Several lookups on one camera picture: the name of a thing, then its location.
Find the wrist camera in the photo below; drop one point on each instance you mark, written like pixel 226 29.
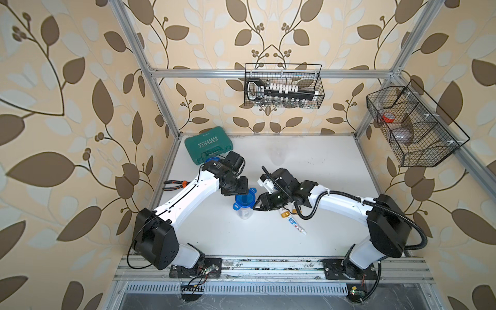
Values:
pixel 235 162
pixel 283 178

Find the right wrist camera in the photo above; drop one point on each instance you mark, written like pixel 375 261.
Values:
pixel 283 178

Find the black wire basket right wall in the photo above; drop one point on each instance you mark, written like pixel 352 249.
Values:
pixel 416 139

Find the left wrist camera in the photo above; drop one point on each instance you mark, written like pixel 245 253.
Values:
pixel 235 162

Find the white bottle purple label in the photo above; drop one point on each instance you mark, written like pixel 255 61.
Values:
pixel 284 213

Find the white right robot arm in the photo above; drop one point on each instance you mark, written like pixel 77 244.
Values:
pixel 390 231

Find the blue lid front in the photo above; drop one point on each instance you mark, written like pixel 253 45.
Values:
pixel 245 201

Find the black wire basket back wall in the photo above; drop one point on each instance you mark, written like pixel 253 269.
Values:
pixel 306 76

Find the toothpaste tube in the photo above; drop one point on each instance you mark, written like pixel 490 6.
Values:
pixel 295 224

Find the red tape roll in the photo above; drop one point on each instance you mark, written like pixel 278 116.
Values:
pixel 388 117

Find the orange black side cutters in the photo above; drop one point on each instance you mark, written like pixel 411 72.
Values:
pixel 174 185

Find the clear plastic container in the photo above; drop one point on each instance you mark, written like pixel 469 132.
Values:
pixel 278 154
pixel 245 213

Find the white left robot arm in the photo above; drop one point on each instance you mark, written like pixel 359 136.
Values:
pixel 155 231

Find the blue lid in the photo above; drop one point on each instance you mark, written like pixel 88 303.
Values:
pixel 245 201
pixel 214 158

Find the green plastic tool case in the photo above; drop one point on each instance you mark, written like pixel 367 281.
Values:
pixel 213 142

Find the aluminium frame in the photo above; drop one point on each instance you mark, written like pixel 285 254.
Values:
pixel 392 77

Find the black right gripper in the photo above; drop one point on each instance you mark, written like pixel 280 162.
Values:
pixel 265 202

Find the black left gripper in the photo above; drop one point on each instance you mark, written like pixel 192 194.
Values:
pixel 243 190

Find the black socket wrench set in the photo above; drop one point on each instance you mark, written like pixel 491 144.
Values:
pixel 257 90

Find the black wire basket wall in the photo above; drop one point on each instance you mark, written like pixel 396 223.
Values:
pixel 306 76
pixel 416 139

